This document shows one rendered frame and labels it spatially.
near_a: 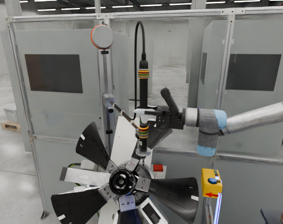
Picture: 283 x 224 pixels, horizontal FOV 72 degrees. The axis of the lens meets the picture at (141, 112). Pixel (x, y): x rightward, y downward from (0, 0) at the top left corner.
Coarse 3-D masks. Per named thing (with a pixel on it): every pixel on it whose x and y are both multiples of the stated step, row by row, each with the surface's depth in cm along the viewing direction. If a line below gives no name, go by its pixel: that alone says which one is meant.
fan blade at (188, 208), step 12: (156, 180) 96; (168, 180) 96; (180, 180) 96; (192, 180) 96; (156, 192) 88; (168, 192) 89; (180, 192) 90; (192, 192) 90; (168, 204) 84; (180, 204) 85; (192, 204) 86; (180, 216) 82; (192, 216) 82
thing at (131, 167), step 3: (132, 159) 101; (135, 159) 98; (132, 162) 99; (135, 162) 96; (126, 165) 101; (129, 165) 99; (132, 165) 96; (135, 165) 94; (126, 168) 99; (129, 168) 97; (132, 168) 94
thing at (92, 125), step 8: (88, 128) 105; (96, 128) 102; (80, 136) 108; (88, 136) 104; (96, 136) 101; (88, 144) 105; (96, 144) 101; (80, 152) 109; (88, 152) 106; (96, 152) 102; (104, 152) 98; (96, 160) 104; (104, 160) 100; (104, 168) 101
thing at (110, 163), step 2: (110, 160) 97; (110, 162) 97; (112, 162) 97; (108, 164) 99; (110, 164) 98; (112, 164) 97; (114, 164) 96; (108, 166) 100; (110, 166) 99; (114, 166) 96; (116, 166) 96; (106, 168) 102; (108, 168) 101; (112, 168) 98; (114, 168) 97; (116, 168) 96; (106, 170) 102; (108, 170) 101; (112, 170) 99; (114, 170) 97; (108, 172) 101; (110, 172) 100; (112, 172) 99; (110, 174) 101
